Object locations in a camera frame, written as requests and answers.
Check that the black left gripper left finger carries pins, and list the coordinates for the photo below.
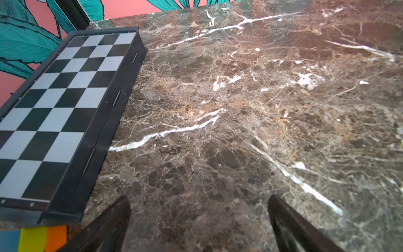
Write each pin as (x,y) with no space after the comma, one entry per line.
(106,233)

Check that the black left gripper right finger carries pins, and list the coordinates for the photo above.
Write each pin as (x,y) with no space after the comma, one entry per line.
(293,233)

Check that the colourful puzzle cube on table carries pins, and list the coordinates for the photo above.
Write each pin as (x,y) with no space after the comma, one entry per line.
(38,239)

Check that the black white chessboard box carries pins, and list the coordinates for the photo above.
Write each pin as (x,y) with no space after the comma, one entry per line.
(57,128)

